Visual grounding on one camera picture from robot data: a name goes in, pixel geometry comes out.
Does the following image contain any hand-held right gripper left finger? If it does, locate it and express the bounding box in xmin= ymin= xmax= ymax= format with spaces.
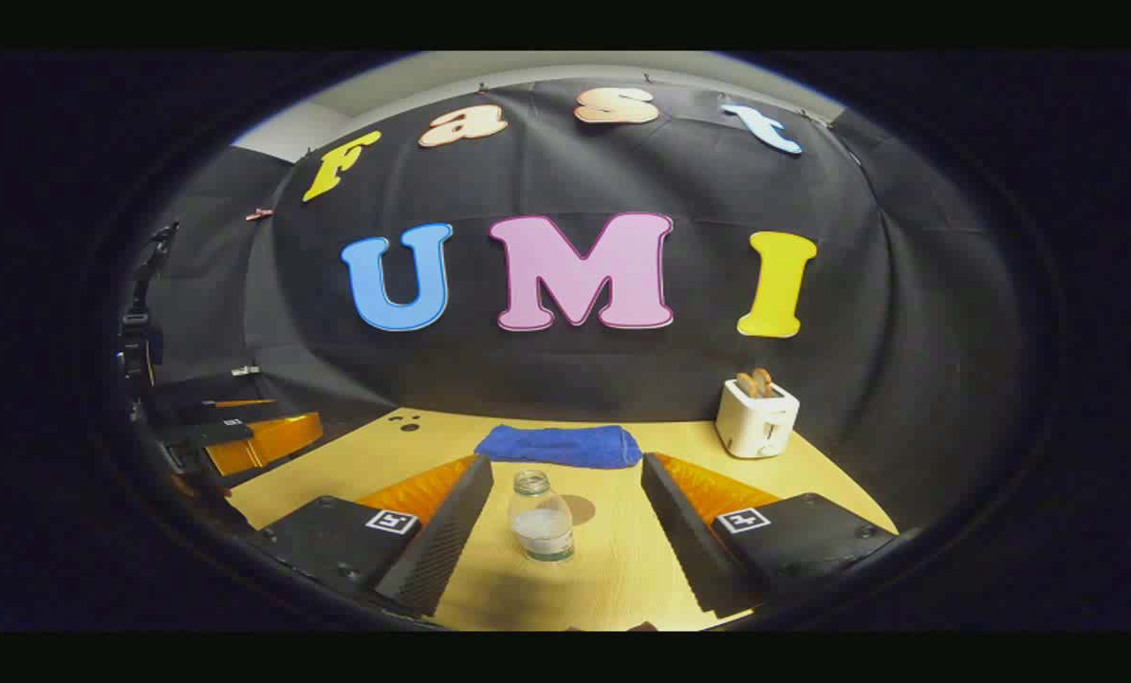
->
xmin=248 ymin=453 xmax=495 ymax=619

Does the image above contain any white toaster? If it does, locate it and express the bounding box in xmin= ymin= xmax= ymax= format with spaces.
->
xmin=715 ymin=378 xmax=801 ymax=460

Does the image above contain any clear plastic water bottle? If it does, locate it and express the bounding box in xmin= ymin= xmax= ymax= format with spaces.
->
xmin=508 ymin=469 xmax=576 ymax=563

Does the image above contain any blue towel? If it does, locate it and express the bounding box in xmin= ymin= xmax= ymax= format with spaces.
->
xmin=473 ymin=424 xmax=643 ymax=471

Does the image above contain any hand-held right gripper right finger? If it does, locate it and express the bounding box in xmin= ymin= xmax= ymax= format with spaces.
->
xmin=641 ymin=452 xmax=900 ymax=619

